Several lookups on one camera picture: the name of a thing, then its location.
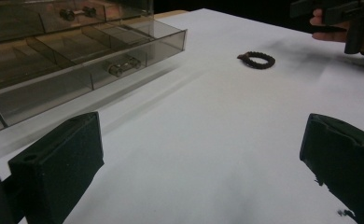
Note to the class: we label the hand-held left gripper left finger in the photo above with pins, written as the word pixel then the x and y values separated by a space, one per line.
pixel 57 168

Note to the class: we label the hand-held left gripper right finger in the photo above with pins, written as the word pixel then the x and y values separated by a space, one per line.
pixel 345 161

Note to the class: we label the small dark dumbbell-shaped item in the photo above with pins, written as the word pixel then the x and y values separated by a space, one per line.
pixel 77 13

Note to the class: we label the smoky clear acrylic drawer organizer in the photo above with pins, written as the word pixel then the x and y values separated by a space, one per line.
pixel 74 53

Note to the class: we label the small dark clip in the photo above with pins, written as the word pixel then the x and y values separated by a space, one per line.
pixel 124 66

